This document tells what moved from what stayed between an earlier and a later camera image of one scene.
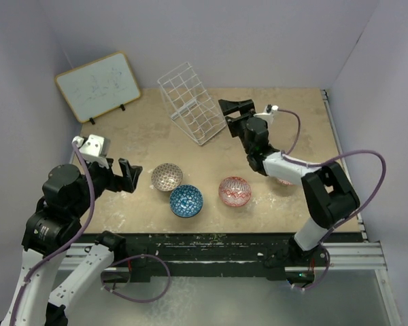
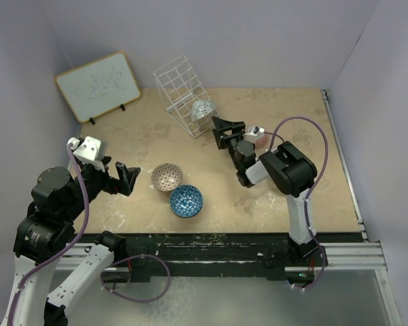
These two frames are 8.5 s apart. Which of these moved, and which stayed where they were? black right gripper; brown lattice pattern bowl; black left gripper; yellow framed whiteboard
Moved: black right gripper
Stayed: black left gripper; brown lattice pattern bowl; yellow framed whiteboard
